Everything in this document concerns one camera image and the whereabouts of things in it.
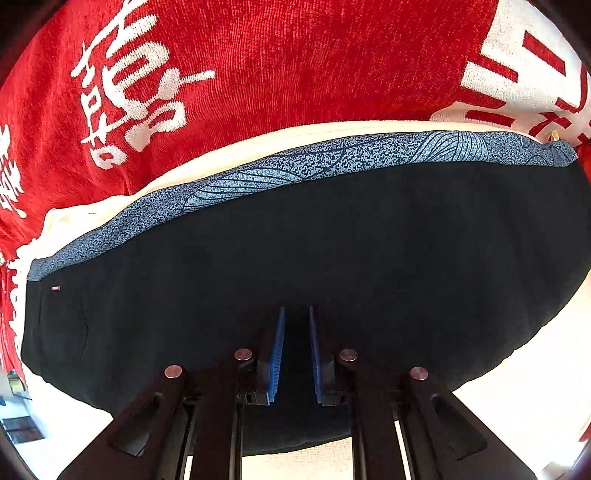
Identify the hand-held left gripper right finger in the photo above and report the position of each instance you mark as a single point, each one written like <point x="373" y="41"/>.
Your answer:
<point x="316" y="357"/>

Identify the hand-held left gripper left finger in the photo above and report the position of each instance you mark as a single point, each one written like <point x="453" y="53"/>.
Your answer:
<point x="277" y="357"/>

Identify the black pants with patterned waistband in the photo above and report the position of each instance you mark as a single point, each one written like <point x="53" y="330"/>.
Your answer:
<point x="323" y="230"/>

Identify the red printed blanket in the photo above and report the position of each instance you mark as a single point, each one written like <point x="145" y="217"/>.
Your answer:
<point x="277" y="60"/>

